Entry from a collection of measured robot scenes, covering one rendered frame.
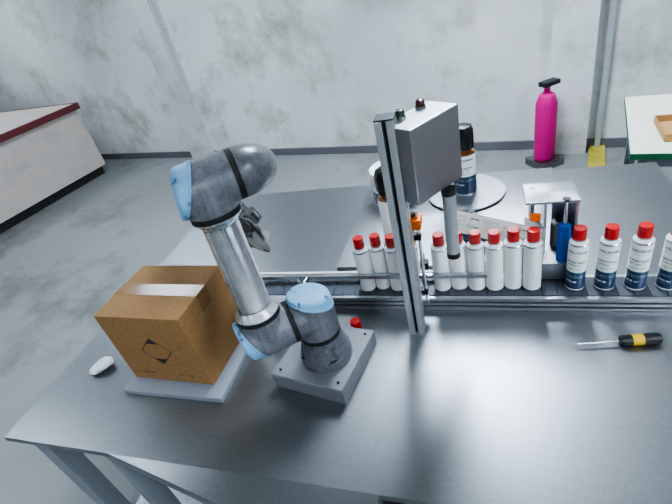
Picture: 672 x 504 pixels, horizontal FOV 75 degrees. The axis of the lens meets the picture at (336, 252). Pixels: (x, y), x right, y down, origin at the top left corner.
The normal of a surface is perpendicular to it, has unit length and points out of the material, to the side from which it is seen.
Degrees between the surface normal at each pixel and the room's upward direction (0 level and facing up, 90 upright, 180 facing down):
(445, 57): 90
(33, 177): 90
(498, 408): 0
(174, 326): 90
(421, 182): 90
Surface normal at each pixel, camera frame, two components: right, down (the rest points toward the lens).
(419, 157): 0.63, 0.32
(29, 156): 0.88, 0.08
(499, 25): -0.42, 0.58
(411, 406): -0.22, -0.80
